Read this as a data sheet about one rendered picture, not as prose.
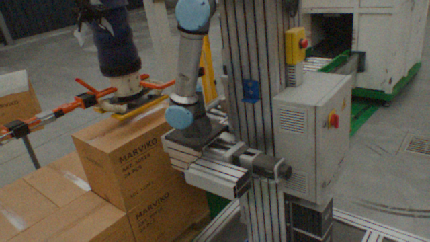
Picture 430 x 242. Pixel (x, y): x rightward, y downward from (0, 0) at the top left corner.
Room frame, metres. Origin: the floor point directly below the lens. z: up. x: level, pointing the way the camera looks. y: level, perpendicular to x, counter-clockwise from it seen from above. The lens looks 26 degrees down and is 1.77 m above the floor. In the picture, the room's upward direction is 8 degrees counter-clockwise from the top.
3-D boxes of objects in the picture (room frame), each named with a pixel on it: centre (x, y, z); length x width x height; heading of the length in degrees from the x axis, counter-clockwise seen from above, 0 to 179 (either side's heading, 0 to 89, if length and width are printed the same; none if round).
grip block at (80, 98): (1.69, 0.69, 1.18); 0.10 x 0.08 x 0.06; 45
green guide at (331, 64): (3.05, -0.99, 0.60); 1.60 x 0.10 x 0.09; 136
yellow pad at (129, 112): (1.80, 0.44, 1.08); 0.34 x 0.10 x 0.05; 135
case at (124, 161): (1.87, 0.53, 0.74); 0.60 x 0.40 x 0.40; 135
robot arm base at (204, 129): (1.44, 0.12, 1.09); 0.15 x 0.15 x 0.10
